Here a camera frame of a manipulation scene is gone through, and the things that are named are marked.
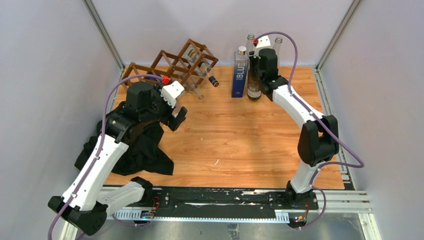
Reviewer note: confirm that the clear bottle black cap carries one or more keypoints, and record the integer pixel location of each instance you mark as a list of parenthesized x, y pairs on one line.
[(203, 68)]

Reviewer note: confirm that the blue glass bottle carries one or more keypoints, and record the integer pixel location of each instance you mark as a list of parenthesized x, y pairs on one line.
[(240, 69)]

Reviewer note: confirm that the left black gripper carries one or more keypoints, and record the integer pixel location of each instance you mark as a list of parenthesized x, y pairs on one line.
[(173, 122)]

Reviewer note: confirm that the brown wooden wine rack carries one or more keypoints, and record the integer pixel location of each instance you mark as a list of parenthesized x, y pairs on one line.
[(175, 66)]

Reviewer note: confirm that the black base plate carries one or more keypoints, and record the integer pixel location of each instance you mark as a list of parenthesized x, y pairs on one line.
[(224, 203)]

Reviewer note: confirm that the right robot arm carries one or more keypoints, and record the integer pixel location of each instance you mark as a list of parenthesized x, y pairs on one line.
[(316, 145)]

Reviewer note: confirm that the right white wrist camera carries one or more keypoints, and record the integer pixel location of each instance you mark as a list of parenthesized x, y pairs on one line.
[(261, 43)]

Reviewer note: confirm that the black cloth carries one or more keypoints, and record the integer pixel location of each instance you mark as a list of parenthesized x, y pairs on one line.
[(144, 155)]

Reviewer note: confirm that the clear bottle dark label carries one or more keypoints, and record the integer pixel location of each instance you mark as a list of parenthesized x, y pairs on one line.
[(277, 46), (250, 43)]

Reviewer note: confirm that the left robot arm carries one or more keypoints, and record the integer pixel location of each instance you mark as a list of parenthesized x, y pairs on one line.
[(82, 204)]

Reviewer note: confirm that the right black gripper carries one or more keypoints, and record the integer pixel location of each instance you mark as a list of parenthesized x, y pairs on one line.
[(253, 60)]

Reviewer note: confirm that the dark green wine bottle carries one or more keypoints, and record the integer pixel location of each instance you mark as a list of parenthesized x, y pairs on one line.
[(253, 87)]

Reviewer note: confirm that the clear bottle middle lower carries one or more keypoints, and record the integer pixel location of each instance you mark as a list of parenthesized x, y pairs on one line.
[(193, 87)]

